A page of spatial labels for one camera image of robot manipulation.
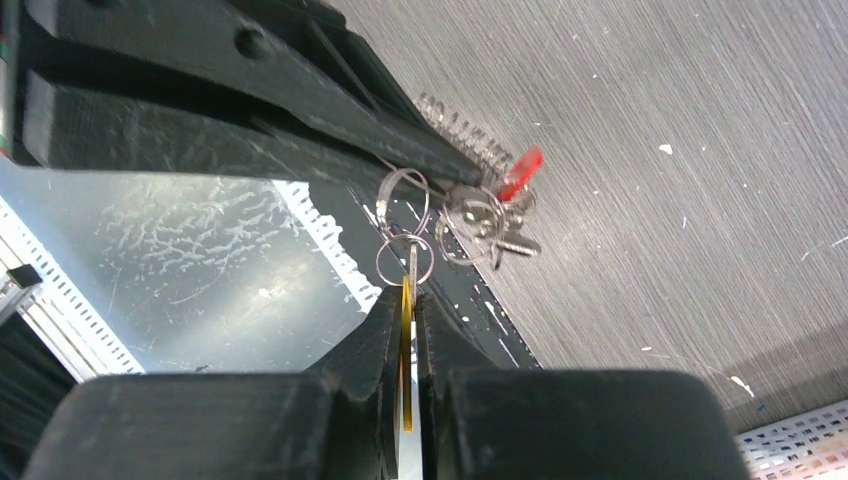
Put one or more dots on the white plastic basket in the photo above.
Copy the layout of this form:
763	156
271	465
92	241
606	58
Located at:
812	445

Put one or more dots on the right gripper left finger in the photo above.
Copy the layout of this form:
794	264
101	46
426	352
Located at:
335	420

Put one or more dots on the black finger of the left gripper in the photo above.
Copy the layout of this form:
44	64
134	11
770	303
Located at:
252	152
294	64

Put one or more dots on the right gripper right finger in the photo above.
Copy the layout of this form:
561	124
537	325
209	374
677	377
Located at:
480	421

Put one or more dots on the yellow headed key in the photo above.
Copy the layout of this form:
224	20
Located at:
408	297

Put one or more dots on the silver split rings with keys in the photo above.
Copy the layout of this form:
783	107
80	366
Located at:
457	218

